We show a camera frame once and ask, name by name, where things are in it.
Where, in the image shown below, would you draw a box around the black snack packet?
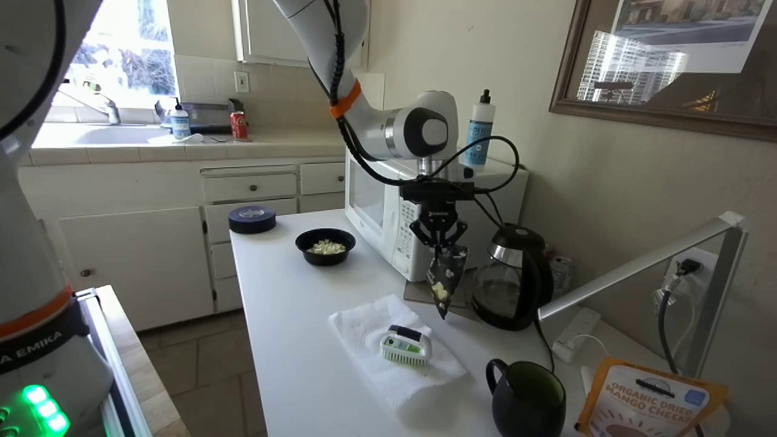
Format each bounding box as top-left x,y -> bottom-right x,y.
428,244 -> 469,315

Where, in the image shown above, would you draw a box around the framed picture on wall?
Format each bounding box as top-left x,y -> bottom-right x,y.
549,0 -> 777,142

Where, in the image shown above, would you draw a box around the blue soap dispenser bottle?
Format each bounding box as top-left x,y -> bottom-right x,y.
171,102 -> 192,139

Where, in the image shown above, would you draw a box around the black power cable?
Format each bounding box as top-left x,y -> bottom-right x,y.
656,256 -> 704,378

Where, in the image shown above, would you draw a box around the chrome sink faucet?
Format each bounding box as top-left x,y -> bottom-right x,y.
58,79 -> 122,126

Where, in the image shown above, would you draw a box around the black bowl of popcorn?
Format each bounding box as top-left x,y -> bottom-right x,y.
297,228 -> 358,266

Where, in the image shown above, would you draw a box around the white upper wall cabinet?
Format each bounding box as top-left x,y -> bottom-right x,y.
231,0 -> 368,73

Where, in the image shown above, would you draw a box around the round dark blue lid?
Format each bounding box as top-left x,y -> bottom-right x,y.
229,205 -> 277,233

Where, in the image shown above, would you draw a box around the white kitchen base cabinets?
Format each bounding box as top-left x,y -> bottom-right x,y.
20,160 -> 345,329

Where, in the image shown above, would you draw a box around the dark green mug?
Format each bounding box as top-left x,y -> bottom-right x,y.
485,358 -> 565,437

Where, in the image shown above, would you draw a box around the blue white spray bottle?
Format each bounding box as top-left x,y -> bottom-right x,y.
462,89 -> 495,169

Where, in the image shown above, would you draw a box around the black glass electric kettle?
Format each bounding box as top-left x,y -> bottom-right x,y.
472,222 -> 553,329

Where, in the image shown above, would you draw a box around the white cloth napkin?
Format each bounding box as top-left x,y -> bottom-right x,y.
327,295 -> 466,409

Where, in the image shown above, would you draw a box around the white microwave oven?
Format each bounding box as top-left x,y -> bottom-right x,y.
345,157 -> 530,282

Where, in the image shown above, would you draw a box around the small white green timer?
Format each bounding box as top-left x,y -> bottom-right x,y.
381,324 -> 433,363

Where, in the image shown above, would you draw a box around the white wall power outlet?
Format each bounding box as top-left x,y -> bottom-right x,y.
654,248 -> 717,306

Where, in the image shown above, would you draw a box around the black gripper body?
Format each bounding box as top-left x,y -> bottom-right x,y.
401,176 -> 477,242

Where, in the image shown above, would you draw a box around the orange white food packet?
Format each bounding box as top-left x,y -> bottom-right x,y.
575,356 -> 727,437

